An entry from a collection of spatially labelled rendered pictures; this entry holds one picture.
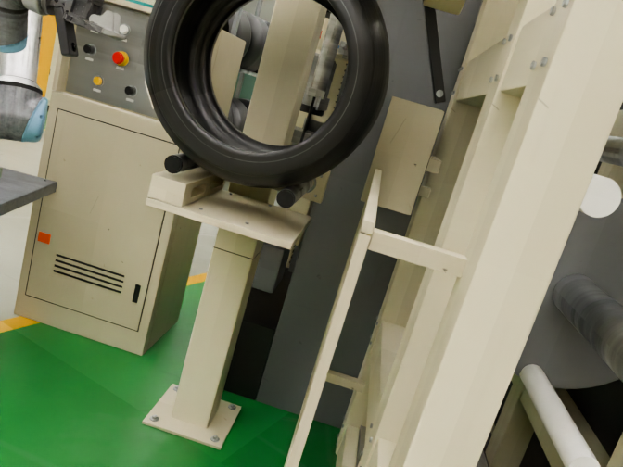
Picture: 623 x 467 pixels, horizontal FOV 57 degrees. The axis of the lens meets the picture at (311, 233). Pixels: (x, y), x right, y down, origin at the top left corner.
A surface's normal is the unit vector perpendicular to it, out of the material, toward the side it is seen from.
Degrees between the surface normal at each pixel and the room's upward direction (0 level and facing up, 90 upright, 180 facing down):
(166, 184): 90
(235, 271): 90
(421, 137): 90
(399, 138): 90
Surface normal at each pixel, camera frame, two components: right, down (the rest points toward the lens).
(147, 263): -0.13, 0.20
